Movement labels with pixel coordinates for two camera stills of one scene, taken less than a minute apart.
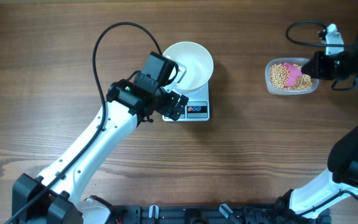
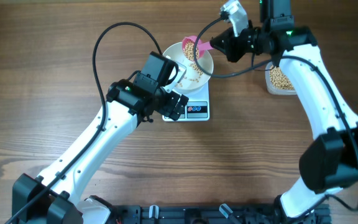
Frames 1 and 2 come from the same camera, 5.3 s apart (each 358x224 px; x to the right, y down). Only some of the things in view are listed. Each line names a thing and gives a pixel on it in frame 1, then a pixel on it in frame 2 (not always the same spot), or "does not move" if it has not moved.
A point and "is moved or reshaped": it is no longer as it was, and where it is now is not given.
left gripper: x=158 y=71 does not move
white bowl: x=199 y=64 does not move
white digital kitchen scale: x=197 y=108 does not move
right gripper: x=319 y=71 to x=229 y=45
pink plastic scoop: x=294 y=73 is moved or reshaped
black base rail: x=211 y=214 does not move
